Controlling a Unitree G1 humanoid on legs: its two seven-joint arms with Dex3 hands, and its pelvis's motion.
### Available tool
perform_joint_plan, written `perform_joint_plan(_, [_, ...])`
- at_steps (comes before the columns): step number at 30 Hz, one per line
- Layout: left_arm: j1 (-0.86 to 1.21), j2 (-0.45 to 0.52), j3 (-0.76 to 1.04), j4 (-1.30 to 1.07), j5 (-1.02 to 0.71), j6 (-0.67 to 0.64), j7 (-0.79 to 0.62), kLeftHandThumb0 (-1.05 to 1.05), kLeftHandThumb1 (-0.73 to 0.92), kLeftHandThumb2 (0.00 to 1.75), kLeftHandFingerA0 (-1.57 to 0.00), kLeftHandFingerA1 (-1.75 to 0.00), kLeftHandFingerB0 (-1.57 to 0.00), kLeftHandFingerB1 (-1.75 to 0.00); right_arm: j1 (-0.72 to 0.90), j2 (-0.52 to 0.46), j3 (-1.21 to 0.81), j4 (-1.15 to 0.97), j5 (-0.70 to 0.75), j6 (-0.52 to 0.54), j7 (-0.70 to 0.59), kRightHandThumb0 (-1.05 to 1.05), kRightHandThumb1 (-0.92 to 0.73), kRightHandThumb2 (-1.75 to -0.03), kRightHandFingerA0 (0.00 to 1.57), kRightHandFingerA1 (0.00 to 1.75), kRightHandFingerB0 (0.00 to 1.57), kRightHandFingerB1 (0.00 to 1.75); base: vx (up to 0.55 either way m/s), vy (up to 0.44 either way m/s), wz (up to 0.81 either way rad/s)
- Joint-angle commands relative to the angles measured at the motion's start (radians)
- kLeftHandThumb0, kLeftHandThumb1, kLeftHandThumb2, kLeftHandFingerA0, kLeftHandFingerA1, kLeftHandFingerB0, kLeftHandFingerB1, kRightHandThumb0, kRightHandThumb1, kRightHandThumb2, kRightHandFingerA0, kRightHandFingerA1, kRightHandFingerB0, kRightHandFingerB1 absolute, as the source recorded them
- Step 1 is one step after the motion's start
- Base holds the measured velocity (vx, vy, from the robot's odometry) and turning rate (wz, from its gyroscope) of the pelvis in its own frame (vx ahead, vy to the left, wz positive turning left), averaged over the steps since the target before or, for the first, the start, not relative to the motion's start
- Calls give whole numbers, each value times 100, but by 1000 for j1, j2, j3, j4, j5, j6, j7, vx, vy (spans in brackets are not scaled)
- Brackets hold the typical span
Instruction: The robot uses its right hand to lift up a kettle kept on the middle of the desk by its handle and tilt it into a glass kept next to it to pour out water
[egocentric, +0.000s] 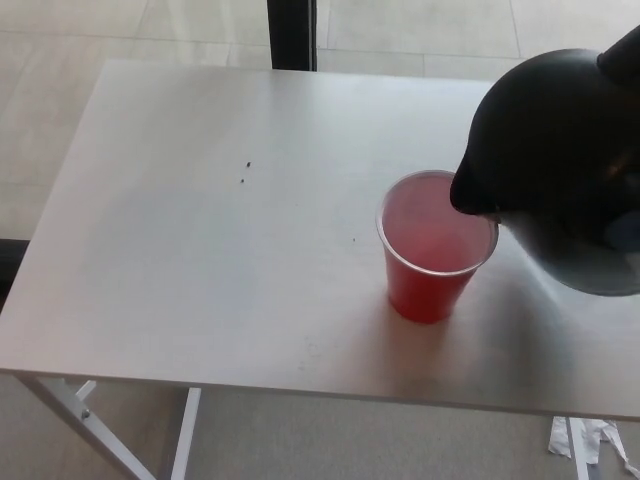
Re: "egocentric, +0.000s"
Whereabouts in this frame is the black electric kettle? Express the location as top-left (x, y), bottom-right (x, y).
top-left (448, 34), bottom-right (640, 299)

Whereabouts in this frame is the red plastic cup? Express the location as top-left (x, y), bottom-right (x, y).
top-left (375, 169), bottom-right (500, 324)

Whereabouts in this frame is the white straight table leg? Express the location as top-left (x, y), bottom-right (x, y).
top-left (167, 387), bottom-right (202, 480)
top-left (567, 416), bottom-right (591, 480)

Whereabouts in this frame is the crumpled white paper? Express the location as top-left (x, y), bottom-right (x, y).
top-left (547, 417), bottom-right (634, 474)

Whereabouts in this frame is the black window frame post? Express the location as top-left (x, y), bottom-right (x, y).
top-left (267, 0), bottom-right (319, 73)

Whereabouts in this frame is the white slanted table leg frame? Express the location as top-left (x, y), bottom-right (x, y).
top-left (12, 375), bottom-right (146, 480)

